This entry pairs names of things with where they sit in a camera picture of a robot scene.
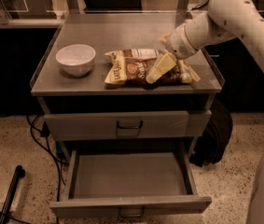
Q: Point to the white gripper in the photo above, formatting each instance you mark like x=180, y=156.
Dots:
x=178, y=43

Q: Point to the brown chip bag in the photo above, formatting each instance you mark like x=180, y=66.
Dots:
x=130, y=66

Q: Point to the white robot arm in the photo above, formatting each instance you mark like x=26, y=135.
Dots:
x=222, y=21

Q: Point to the closed grey upper drawer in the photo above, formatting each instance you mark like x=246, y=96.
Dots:
x=130, y=125

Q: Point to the grey metal drawer cabinet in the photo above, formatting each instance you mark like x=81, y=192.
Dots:
x=59, y=93

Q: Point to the open grey middle drawer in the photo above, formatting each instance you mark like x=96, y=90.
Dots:
x=129, y=185

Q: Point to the white ceramic bowl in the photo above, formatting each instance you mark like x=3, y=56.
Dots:
x=76, y=60

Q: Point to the black backpack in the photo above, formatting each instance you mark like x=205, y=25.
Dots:
x=210, y=147

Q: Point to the black pole on floor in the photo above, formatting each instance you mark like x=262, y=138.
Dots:
x=18, y=174

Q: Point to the white horizontal rail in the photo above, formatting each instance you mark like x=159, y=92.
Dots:
x=160, y=23

